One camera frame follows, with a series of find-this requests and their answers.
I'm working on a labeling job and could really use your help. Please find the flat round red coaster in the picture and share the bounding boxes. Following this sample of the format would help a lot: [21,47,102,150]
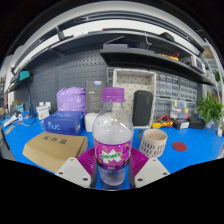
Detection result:
[172,141,188,153]

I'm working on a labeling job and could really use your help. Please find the yellow and red tool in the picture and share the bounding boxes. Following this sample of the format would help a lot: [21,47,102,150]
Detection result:
[151,114,174,130]

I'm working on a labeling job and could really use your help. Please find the small white box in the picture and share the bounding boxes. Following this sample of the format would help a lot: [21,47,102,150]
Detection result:
[84,112,99,133]

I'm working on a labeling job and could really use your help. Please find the blue cardboard box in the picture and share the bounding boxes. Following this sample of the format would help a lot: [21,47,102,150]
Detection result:
[43,110,85,136]

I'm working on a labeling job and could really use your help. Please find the purple plastic bag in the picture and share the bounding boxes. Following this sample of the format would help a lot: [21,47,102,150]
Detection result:
[55,86,87,114]

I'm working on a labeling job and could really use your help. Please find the clear organizer with coloured parts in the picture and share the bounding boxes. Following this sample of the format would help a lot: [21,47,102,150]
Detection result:
[170,99,189,119]

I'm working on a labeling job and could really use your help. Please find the beige cup with oval pattern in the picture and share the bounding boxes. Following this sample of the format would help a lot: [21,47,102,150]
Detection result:
[137,128,169,159]

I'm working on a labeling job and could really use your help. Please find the black wall shelf unit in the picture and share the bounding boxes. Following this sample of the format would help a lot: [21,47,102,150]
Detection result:
[9,14,216,94]

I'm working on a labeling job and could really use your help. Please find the flat black case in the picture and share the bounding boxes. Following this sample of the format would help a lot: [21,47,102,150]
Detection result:
[187,116,207,130]

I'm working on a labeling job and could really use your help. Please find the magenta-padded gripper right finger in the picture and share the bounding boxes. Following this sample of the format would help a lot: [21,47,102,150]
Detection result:
[128,146,171,190]

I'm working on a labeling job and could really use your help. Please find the clear bottle with purple cap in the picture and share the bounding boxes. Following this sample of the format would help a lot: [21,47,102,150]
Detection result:
[92,87,135,191]

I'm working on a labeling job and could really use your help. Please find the beige perforated tray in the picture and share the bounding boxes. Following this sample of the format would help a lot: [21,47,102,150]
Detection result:
[112,68,157,129]

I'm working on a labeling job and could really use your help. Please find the black box with white label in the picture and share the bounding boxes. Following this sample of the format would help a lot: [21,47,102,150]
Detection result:
[172,118,191,130]

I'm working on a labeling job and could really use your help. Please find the green potted plant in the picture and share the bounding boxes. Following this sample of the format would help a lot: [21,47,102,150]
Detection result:
[195,91,224,129]

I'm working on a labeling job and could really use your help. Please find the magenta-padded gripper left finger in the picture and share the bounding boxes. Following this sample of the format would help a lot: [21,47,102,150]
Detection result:
[54,146,98,190]

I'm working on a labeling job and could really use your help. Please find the grey small-parts drawer cabinet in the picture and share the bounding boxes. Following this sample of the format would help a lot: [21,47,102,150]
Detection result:
[106,68,199,119]

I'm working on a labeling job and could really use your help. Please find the brown cardboard box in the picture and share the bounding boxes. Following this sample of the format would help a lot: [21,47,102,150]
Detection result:
[22,131,89,174]

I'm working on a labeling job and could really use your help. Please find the white power adapter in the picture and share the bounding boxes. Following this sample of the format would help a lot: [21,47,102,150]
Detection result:
[35,101,52,121]

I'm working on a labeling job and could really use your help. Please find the black rounded case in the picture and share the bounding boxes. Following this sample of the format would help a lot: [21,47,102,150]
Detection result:
[131,89,154,127]

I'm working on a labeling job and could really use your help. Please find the dark grey upright box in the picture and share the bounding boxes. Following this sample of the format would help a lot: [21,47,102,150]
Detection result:
[85,80,108,114]

